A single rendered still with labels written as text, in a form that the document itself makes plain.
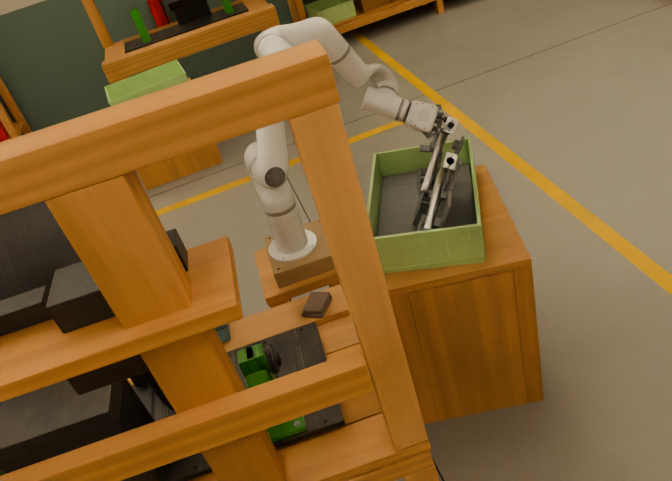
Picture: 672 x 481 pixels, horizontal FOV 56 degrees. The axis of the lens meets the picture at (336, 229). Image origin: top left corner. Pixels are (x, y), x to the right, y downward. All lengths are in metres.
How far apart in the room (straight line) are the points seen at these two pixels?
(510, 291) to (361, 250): 1.21
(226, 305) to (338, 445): 0.68
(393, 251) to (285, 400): 1.00
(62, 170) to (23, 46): 6.16
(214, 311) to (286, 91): 0.45
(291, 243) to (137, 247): 1.19
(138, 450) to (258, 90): 0.82
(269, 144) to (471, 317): 0.99
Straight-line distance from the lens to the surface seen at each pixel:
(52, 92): 7.38
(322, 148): 1.13
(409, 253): 2.29
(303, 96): 1.09
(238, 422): 1.45
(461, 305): 2.39
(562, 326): 3.17
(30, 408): 1.80
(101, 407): 1.66
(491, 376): 2.70
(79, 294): 1.34
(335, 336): 2.05
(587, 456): 2.75
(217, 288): 1.30
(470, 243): 2.26
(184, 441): 1.48
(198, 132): 1.09
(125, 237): 1.19
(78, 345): 1.35
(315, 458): 1.78
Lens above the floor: 2.30
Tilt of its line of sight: 35 degrees down
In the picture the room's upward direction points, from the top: 17 degrees counter-clockwise
